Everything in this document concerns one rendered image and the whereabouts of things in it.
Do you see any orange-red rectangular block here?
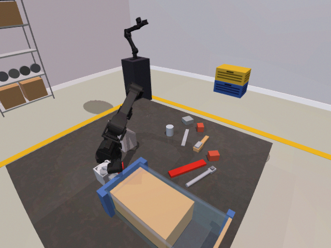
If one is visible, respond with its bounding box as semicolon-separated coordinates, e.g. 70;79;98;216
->
197;123;204;132
207;150;220;161

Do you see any red long bar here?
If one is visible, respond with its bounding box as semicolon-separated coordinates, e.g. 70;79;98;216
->
168;159;207;178

